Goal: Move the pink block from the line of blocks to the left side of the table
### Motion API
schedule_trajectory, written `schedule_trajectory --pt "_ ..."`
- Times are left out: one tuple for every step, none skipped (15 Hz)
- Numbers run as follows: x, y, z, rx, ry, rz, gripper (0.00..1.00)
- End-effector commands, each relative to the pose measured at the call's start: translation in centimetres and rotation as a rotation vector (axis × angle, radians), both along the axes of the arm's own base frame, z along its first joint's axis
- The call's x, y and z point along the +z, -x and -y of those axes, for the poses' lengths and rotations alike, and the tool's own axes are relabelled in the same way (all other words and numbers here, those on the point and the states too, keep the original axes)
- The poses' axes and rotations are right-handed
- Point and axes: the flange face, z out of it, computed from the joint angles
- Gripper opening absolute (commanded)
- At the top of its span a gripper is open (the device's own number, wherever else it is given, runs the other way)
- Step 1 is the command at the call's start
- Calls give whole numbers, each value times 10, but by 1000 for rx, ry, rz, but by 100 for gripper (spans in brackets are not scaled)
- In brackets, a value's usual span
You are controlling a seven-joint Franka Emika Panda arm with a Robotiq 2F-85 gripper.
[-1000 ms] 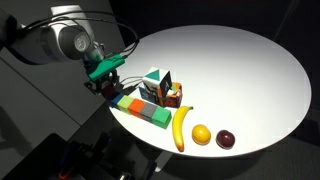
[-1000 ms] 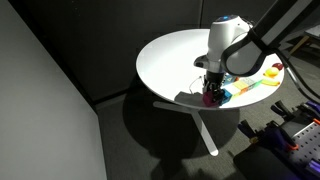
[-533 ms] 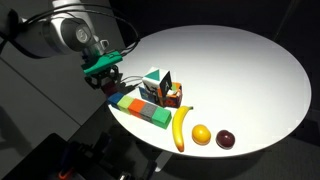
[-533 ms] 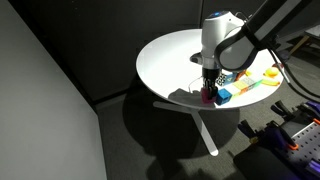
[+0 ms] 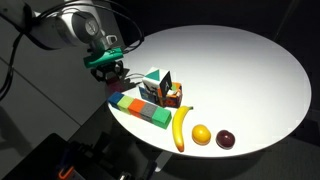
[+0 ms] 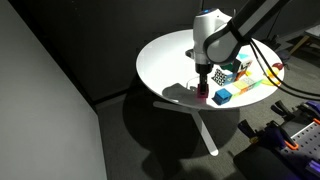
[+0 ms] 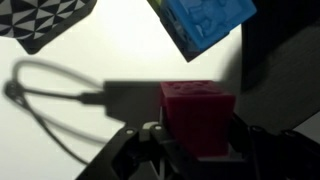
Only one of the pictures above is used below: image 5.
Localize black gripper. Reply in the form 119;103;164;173
90;60;125;83

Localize blue block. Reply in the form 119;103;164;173
107;91;125;110

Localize light green block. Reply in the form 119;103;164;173
116;95;135;116

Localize orange block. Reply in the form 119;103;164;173
128;98;147;119

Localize grey block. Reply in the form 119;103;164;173
139;102;158;123

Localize white cube with teal triangle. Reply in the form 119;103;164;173
142;66;168;95

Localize orange patterned box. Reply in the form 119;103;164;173
157;81;184;109

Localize yellow banana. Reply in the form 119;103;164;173
171;105;195;154

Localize white table base legs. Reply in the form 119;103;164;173
154;151;173;173

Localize orange tipped clamp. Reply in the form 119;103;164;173
57;166;75;180

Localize dark red plum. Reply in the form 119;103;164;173
215;129;236;150

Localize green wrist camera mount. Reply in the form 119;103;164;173
82;47;125;70

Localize thick black cable bundle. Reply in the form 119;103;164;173
0;31;26;102

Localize flat metal base plate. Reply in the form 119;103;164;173
2;132;78;180

